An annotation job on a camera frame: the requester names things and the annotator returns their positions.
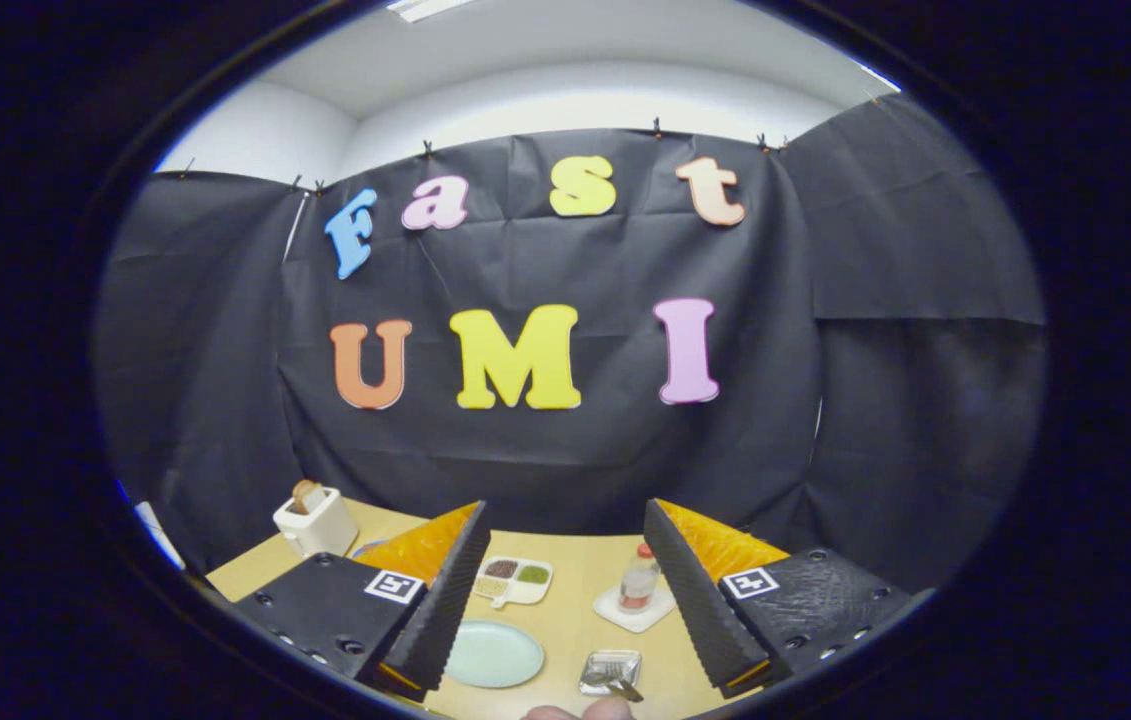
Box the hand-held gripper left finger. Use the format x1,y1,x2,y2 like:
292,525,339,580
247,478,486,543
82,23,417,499
230,500,492,703

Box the clear bottle with red cap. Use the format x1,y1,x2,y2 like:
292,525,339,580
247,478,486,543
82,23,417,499
618,543,662,613

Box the white square coaster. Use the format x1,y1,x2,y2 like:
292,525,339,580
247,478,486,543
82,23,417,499
593,583,677,634

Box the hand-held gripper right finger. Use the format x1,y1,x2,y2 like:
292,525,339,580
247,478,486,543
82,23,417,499
643,498,931,699

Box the metal wire basket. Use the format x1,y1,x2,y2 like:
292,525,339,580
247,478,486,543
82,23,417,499
579,649,643,698

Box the white toaster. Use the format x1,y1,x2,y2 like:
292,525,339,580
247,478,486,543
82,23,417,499
272,486,360,559

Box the white board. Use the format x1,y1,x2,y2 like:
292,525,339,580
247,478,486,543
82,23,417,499
133,500,188,571

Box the white divided dish with beans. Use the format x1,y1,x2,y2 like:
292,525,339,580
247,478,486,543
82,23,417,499
471,556,555,610

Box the long ceiling light panel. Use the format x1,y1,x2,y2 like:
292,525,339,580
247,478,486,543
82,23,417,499
387,0,476,23

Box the pale green plate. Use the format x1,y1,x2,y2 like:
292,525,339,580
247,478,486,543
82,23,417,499
444,620,546,689

